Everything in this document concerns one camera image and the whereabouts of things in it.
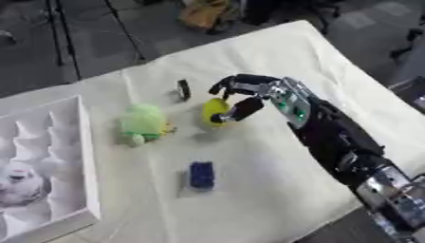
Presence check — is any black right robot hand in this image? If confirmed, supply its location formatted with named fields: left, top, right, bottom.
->
left=207, top=73, right=283, bottom=123

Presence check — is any yellow toy lemon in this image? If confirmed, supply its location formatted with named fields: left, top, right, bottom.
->
left=200, top=97, right=232, bottom=128

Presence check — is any white compartment box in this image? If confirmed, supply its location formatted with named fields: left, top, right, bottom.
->
left=0, top=94, right=103, bottom=243

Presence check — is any blue rectangular block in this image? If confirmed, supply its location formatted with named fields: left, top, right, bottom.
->
left=187, top=160, right=218, bottom=192

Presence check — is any tan bag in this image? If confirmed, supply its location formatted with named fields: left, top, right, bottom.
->
left=177, top=0, right=241, bottom=32

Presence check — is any green turtle soft toy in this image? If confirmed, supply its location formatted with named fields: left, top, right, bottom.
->
left=118, top=103, right=178, bottom=148

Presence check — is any black tripod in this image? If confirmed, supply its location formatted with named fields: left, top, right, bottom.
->
left=43, top=0, right=148, bottom=82

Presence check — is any white soft toy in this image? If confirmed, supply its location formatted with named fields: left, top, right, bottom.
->
left=0, top=160, right=53, bottom=209

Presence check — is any small black ring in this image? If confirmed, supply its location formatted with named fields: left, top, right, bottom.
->
left=174, top=79, right=193, bottom=103

